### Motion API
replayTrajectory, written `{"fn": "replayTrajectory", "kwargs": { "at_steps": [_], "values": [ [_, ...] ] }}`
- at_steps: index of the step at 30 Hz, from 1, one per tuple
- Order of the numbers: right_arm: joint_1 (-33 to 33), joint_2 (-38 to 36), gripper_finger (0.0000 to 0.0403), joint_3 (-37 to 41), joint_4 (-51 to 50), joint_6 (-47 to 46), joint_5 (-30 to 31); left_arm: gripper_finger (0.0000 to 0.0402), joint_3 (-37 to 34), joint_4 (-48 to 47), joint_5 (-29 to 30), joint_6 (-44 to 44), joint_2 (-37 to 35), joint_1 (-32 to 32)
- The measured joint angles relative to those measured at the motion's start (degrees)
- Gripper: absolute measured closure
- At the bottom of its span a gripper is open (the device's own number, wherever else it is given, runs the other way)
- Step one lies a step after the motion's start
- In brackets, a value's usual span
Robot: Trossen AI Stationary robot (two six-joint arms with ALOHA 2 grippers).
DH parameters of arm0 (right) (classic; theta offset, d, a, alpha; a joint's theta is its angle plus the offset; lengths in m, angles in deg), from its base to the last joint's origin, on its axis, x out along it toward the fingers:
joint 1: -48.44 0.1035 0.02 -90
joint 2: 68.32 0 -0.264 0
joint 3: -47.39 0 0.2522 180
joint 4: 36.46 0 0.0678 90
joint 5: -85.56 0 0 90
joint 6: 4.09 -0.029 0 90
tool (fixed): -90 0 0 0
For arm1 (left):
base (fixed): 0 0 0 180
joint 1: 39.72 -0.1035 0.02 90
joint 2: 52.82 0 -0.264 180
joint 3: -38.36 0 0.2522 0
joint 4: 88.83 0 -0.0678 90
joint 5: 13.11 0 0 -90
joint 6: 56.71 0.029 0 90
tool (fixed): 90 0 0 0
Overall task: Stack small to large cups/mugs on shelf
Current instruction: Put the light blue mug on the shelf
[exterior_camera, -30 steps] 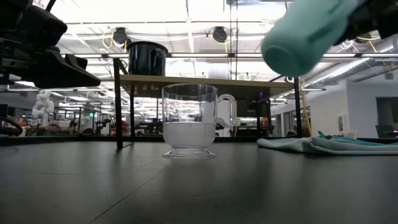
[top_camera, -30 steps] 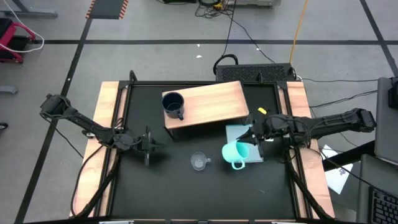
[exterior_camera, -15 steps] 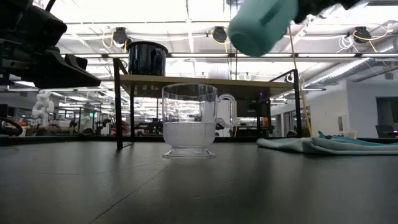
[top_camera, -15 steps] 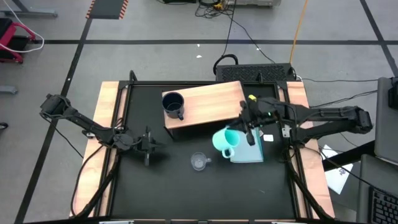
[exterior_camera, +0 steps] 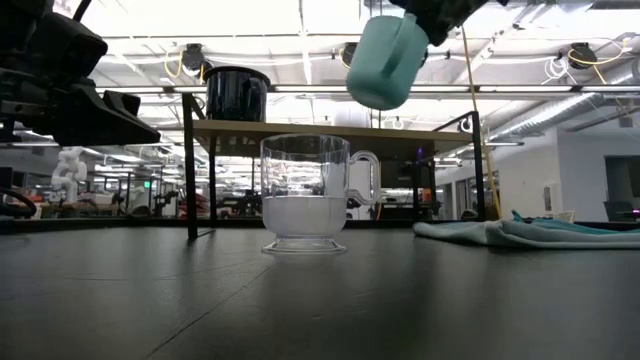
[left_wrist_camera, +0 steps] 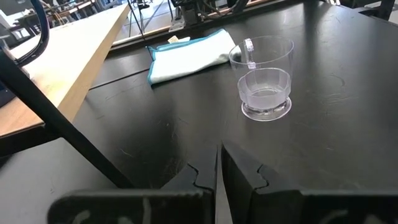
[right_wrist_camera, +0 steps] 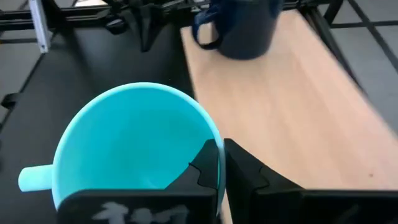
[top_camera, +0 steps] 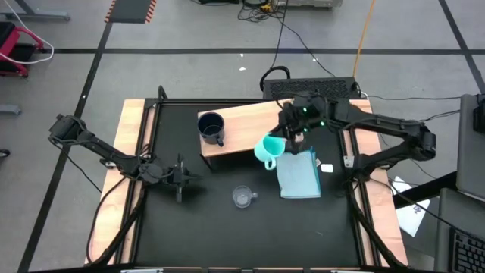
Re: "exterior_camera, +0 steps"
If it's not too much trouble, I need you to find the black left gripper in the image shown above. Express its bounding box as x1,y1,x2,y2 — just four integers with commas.
0,0,161,147

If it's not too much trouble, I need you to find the wooden shelf with black legs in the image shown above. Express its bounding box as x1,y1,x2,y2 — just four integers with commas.
181,92,487,240

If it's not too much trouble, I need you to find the silver ventilation duct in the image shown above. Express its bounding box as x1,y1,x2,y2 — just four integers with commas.
487,64,640,144

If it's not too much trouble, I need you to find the dark blue speckled enamel mug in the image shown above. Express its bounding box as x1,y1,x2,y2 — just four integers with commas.
203,65,272,123

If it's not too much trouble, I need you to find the teal cloth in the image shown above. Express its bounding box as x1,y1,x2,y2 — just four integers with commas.
509,209,624,235

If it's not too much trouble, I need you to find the thin yellow pole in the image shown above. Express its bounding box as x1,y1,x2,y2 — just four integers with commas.
457,24,502,220

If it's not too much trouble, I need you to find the light blue cloth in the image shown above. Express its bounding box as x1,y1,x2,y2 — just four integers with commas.
412,218,640,250

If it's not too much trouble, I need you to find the black looped cable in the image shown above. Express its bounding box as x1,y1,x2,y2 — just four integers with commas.
0,187,37,220

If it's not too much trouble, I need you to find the teal plastic mug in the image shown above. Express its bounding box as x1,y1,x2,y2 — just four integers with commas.
345,13,430,111

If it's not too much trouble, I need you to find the clear plastic cup with handle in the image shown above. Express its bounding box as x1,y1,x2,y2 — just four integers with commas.
259,133,381,257

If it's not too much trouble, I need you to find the black ceiling device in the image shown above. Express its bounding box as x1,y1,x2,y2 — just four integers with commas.
568,42,594,70
339,41,359,69
180,43,214,76

